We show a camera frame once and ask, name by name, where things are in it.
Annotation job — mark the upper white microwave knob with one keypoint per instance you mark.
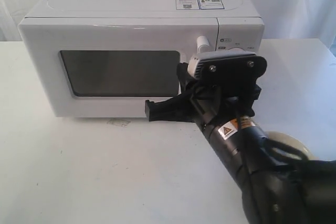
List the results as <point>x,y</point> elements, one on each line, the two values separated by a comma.
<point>237,50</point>

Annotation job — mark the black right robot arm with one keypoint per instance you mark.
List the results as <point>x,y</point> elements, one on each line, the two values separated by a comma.
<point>278,183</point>

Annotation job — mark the green ceramic bowl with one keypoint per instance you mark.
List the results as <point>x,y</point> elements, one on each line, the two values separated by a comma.
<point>291,141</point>

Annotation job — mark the white microwave door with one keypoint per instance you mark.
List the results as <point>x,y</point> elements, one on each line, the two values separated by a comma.
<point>109,67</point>

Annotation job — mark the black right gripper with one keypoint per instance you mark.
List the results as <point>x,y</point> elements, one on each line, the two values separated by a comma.
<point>208,105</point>

